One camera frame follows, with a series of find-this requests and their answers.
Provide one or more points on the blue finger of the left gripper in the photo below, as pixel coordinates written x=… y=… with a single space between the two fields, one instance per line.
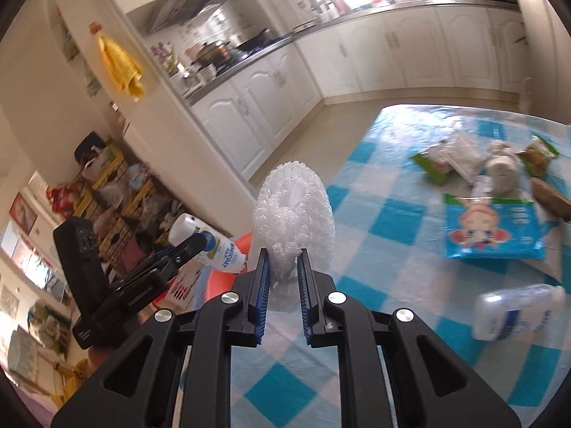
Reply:
x=171 y=260

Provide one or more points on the steel range hood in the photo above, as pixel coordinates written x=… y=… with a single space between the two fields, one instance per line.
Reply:
x=159 y=14

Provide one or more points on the blue cartoon wet wipes pack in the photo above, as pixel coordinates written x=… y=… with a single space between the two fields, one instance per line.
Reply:
x=491 y=228

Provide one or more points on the black wok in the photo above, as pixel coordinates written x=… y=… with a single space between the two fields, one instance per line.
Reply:
x=259 y=41

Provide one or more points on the yellow hanging towel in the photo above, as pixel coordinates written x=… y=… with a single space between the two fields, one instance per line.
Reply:
x=123 y=69

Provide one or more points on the blue white checkered tablecloth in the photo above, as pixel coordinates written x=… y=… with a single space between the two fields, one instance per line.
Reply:
x=390 y=254

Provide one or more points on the white foam fruit net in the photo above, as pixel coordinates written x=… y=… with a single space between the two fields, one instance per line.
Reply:
x=293 y=212

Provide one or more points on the yellow storage shelf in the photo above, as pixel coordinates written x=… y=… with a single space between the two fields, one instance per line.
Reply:
x=130 y=210

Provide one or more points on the clear plastic wrapper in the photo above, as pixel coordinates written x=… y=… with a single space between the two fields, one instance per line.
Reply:
x=463 y=156

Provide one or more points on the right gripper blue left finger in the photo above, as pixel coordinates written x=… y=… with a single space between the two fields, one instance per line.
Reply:
x=176 y=367

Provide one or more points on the brown bread piece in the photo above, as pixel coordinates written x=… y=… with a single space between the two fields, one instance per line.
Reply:
x=551 y=199

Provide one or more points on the metal cooking pot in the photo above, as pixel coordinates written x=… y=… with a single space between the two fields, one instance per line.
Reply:
x=216 y=53

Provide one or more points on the green white snack bag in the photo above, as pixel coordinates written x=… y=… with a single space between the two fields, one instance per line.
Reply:
x=434 y=163

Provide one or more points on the white plastic bottle blue label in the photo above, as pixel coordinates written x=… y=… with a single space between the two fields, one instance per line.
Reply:
x=220 y=253

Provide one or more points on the orange plastic trash bucket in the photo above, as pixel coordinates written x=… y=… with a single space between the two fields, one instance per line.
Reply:
x=194 y=285

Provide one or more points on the green snack bag with nuts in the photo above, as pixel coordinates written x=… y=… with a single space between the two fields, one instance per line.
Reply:
x=537 y=155

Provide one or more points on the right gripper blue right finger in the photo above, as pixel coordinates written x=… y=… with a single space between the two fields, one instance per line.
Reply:
x=394 y=370

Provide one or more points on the white lower kitchen cabinets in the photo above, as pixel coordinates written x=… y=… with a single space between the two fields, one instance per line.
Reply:
x=250 y=110

